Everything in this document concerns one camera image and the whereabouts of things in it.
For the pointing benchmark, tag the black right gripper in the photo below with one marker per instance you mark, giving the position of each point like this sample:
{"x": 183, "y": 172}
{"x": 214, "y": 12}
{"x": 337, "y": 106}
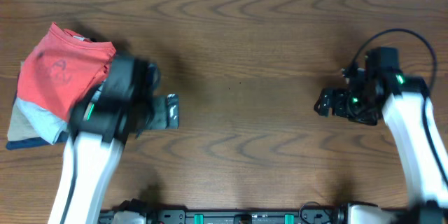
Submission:
{"x": 341, "y": 96}

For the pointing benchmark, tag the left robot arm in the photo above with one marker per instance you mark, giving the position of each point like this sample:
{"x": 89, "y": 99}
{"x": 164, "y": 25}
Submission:
{"x": 99, "y": 127}

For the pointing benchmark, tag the light grey folded shirt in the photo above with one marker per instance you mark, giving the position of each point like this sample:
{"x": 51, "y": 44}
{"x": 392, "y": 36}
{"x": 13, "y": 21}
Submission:
{"x": 46, "y": 124}

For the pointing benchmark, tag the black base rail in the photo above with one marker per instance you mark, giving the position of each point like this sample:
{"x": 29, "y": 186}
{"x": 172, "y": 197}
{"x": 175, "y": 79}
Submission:
{"x": 136, "y": 211}

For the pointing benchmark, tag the beige folded garment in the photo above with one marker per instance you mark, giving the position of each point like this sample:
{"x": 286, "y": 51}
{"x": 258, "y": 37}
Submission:
{"x": 20, "y": 128}

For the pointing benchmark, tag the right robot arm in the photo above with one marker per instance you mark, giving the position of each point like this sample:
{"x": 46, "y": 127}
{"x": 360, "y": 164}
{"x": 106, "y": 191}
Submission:
{"x": 409, "y": 118}

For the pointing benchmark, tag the red soccer t-shirt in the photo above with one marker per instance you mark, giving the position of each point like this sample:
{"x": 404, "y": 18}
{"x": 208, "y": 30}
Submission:
{"x": 62, "y": 68}

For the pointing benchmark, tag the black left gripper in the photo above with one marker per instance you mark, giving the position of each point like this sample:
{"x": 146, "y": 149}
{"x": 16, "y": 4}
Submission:
{"x": 159, "y": 106}

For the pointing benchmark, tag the navy blue folded garment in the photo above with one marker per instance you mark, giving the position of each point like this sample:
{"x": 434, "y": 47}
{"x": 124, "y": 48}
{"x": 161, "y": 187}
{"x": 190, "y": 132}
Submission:
{"x": 35, "y": 142}

